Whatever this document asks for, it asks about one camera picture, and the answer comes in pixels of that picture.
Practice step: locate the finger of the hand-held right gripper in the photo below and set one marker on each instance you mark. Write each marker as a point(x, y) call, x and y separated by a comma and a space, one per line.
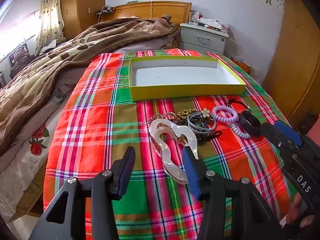
point(287, 132)
point(273, 137)

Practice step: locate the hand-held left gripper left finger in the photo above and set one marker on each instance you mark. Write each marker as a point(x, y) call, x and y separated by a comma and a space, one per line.
point(127, 165)

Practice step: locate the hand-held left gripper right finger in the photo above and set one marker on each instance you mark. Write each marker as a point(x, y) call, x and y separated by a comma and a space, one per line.
point(191, 170)

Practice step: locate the black wristband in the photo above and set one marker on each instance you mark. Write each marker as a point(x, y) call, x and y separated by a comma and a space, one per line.
point(250, 126)

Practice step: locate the large pearly hair claw clip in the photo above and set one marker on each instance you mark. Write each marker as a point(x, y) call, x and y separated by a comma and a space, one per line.
point(185, 132)

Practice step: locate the pink rhinestone hair clip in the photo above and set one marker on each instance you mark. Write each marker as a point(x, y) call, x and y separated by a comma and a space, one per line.
point(162, 117)

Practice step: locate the yellow-green shallow cardboard box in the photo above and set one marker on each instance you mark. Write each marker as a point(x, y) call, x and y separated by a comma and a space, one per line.
point(175, 92)

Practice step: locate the person's right hand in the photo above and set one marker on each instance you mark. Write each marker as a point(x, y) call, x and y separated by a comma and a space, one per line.
point(295, 208)

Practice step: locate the red green plaid cloth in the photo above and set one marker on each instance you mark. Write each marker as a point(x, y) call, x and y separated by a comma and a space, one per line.
point(95, 120)

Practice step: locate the large wooden wardrobe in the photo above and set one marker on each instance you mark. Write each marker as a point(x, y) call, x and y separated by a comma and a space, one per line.
point(295, 55)

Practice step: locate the brown patterned fleece blanket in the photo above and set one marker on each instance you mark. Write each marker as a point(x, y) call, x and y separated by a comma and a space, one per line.
point(50, 80)

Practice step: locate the grey two-drawer nightstand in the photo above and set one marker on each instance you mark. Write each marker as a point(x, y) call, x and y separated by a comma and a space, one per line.
point(202, 41)

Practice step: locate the clutter of small packets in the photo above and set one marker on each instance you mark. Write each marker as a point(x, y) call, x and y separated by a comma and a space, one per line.
point(215, 25)

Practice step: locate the clear glass cup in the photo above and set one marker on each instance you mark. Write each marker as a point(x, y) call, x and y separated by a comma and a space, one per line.
point(194, 17)

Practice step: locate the teddy bear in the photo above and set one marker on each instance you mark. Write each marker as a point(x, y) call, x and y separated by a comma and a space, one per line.
point(20, 55)

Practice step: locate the power strip with plugs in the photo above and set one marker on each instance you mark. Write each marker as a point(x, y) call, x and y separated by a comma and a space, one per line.
point(106, 10)

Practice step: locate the wooden headboard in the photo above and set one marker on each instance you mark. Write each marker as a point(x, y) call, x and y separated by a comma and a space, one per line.
point(160, 10)

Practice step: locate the tall wooden cabinet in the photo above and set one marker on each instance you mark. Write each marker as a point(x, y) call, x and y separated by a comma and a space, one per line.
point(85, 2)

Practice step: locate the spotted cream curtain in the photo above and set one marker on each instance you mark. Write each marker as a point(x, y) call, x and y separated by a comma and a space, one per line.
point(50, 12)

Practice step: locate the wooden bed frame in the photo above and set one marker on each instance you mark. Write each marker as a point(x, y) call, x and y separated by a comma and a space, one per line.
point(30, 200)

